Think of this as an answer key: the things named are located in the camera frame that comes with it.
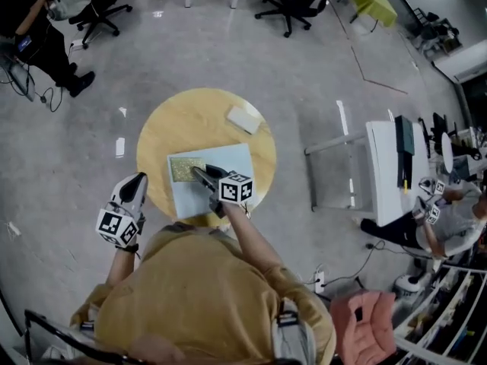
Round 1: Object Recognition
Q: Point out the white long cabinet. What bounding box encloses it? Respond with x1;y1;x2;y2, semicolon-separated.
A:
432;39;487;84

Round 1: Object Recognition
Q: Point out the white desk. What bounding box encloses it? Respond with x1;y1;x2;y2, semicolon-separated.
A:
304;119;433;228

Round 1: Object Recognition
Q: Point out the person's right forearm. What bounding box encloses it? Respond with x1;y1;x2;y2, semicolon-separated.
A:
223;202;287;274

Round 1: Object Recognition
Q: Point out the black metal frame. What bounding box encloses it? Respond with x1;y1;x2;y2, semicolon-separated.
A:
24;309;153;365

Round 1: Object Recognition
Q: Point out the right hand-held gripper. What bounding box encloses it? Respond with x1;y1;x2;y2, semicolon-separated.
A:
192;164;254;219

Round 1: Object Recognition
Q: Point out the white oval lamp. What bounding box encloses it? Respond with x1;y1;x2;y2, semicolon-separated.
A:
441;132;455;175

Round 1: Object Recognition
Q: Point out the pink cushioned chair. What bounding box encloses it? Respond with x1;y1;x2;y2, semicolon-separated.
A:
329;290;398;365

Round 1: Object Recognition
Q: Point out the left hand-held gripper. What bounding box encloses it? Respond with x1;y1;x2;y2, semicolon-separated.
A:
94;172;149;249

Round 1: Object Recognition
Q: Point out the grey harness strap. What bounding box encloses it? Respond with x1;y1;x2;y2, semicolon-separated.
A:
272;298;317;365

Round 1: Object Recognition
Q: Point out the white wire shelf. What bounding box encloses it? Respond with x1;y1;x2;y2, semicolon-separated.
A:
393;263;487;365

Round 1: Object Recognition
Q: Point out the white round appliance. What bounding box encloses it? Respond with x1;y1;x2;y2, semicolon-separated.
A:
392;274;425;300

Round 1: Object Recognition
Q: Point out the person's yellow shirt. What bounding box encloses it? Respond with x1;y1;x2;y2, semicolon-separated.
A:
70;221;338;365

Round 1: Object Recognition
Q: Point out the white rectangular block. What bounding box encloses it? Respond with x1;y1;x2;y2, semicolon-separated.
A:
227;105;263;135

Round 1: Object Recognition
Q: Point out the black office chair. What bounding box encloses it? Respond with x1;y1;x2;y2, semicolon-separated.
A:
68;0;134;50
254;0;329;39

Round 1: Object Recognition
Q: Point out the black floor cable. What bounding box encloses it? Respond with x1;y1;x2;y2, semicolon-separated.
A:
322;240;386;287

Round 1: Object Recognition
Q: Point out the black cable with plug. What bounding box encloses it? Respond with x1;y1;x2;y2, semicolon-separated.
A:
37;85;64;113

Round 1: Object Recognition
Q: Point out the dark green notebook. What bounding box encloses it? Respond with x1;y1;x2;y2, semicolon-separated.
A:
394;115;415;155

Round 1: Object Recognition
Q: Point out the person's left forearm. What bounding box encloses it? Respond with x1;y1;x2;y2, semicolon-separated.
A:
105;247;140;289

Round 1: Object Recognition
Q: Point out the black flat case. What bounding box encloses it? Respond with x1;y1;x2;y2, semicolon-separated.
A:
396;152;414;189

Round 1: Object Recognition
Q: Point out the yellow-green table cover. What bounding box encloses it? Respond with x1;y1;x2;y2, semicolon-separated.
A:
347;0;399;28

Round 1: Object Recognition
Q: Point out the light blue object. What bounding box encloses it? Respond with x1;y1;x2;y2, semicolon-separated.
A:
167;142;256;220

